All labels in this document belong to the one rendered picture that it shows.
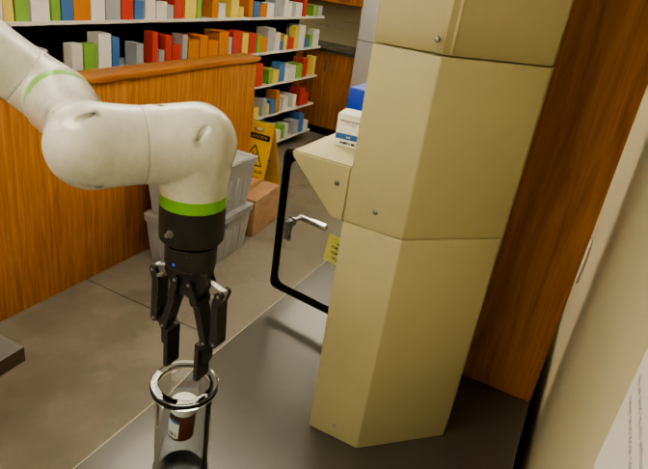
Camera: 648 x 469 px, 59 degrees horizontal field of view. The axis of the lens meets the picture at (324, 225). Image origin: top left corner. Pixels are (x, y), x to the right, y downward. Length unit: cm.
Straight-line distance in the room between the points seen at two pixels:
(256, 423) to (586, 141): 87
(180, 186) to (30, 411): 205
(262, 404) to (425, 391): 35
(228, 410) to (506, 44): 88
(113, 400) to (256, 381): 143
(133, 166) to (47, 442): 196
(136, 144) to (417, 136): 42
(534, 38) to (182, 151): 55
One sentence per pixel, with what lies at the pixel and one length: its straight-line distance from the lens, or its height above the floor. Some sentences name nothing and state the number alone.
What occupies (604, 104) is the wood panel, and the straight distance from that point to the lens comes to 122.
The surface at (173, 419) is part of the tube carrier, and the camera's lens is 98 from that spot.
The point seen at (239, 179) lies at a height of 53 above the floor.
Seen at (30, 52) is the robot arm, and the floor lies 160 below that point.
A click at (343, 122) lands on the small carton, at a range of 105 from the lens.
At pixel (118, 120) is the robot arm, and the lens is 72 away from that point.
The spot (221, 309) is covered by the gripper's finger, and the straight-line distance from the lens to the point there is 85.
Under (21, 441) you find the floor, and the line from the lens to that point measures 261.
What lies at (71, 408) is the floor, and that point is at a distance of 270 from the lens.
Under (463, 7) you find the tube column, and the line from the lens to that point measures 88.
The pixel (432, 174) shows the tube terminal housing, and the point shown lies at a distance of 93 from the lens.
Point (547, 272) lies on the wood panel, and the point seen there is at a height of 127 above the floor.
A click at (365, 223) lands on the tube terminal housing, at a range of 97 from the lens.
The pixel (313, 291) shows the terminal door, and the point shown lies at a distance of 149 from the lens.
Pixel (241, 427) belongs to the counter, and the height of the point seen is 94.
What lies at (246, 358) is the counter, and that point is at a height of 94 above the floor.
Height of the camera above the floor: 181
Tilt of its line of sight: 25 degrees down
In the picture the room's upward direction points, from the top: 9 degrees clockwise
